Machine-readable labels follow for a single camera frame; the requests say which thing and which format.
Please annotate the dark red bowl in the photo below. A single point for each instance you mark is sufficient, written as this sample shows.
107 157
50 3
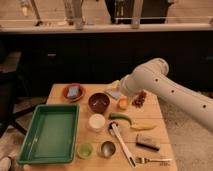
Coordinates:
98 102

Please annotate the yellow banana toy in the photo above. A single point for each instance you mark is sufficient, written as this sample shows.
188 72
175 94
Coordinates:
141 127

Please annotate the metal cup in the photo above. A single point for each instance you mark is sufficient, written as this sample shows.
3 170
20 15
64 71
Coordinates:
108 149

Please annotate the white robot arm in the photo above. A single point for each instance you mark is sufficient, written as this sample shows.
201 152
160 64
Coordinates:
152 76

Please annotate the brown wedge block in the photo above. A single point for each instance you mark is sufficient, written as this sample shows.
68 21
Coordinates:
147 142

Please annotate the black chair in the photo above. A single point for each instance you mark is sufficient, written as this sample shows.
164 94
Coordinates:
9 62

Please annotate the metal fork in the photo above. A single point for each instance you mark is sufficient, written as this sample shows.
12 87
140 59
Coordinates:
144 160

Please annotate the small green cup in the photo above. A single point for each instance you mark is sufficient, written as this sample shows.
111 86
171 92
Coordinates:
84 150

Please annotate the white cup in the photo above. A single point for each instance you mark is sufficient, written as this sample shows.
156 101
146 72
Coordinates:
96 122

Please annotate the green plastic tray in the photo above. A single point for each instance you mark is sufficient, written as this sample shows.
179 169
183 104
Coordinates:
51 135

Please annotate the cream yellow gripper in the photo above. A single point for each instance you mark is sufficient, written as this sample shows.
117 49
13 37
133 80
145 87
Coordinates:
114 85

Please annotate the orange fruit toy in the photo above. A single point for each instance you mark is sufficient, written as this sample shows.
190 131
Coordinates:
123 103

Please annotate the green pepper toy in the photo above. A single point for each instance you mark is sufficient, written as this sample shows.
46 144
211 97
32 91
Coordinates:
119 116

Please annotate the grey folded cloth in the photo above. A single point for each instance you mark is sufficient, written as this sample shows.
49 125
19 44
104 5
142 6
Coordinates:
114 94

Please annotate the brown pinecone item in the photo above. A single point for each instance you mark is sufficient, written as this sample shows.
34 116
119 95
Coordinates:
139 99

